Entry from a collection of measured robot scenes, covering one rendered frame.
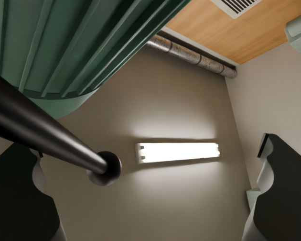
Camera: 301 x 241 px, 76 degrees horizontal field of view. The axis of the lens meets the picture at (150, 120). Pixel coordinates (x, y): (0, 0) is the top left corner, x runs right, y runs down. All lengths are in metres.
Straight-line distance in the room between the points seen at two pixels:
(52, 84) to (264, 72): 3.26
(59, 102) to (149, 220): 1.71
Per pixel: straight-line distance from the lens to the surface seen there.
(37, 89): 0.19
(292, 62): 3.27
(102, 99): 1.76
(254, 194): 3.06
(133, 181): 1.75
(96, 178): 0.20
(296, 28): 2.24
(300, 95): 3.14
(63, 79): 0.17
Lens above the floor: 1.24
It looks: 48 degrees up
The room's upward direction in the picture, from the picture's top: 114 degrees counter-clockwise
